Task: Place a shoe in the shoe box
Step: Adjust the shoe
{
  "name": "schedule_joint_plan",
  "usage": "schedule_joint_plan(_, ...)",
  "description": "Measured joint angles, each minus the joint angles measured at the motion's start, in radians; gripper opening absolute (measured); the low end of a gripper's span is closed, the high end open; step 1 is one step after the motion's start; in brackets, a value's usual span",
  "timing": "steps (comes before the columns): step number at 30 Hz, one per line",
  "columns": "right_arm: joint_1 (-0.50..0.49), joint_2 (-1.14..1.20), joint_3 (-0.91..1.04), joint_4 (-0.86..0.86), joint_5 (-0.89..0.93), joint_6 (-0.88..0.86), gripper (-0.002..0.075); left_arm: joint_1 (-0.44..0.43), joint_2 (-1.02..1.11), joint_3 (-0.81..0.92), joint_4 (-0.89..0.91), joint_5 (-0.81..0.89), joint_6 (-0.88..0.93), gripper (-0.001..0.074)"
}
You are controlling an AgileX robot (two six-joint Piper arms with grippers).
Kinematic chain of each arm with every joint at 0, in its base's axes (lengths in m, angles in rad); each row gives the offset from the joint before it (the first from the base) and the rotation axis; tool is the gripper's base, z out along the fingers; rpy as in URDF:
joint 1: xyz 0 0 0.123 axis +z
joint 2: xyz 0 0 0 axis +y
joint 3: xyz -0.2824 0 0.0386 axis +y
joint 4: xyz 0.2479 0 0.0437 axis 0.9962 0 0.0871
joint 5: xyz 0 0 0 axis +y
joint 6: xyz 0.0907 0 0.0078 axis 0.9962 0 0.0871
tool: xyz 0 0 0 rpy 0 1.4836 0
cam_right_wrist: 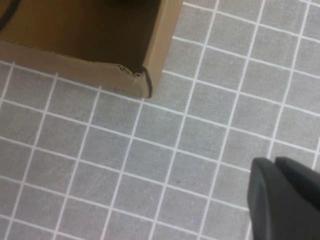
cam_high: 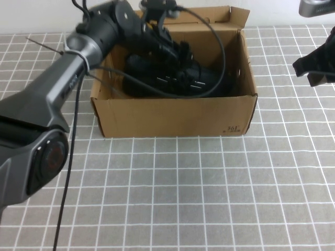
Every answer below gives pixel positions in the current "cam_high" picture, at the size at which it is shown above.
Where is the white zip tie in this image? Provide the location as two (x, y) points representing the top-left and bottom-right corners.
(25, 35), (91, 73)

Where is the brown cardboard shoe box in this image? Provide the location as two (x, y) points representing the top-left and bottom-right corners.
(90, 5), (259, 138)

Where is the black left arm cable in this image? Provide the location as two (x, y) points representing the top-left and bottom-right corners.
(72, 0), (92, 20)

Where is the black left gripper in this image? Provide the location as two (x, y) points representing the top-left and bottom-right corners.
(142, 18), (194, 73)

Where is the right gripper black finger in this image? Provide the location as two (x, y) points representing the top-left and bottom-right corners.
(292, 43), (335, 77)
(307, 70), (335, 87)

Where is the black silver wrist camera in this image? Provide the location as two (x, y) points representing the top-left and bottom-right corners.
(298, 0), (335, 18)
(138, 0), (181, 35)

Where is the black knit sneaker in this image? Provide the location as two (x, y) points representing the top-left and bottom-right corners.
(122, 52), (236, 99)

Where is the black left wrist camera cable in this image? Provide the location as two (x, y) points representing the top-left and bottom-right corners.
(52, 5), (227, 251)

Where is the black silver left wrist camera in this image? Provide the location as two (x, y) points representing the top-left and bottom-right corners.
(138, 0), (181, 35)

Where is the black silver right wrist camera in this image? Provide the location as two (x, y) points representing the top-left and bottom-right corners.
(298, 0), (335, 18)

